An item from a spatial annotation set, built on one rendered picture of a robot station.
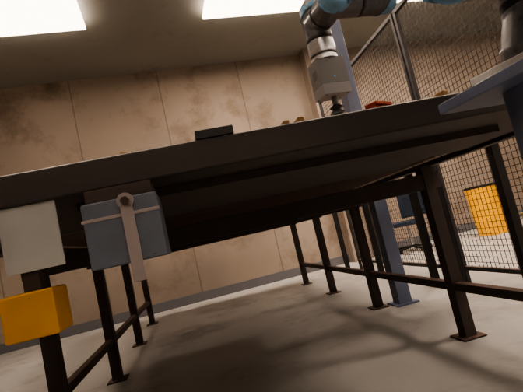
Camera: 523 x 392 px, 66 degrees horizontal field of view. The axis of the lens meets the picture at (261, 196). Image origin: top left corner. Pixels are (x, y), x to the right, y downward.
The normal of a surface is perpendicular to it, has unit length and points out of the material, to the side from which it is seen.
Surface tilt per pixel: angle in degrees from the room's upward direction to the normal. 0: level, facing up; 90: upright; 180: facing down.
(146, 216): 90
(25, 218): 90
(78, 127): 90
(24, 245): 90
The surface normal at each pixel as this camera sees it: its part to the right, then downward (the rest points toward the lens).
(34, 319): 0.15, -0.13
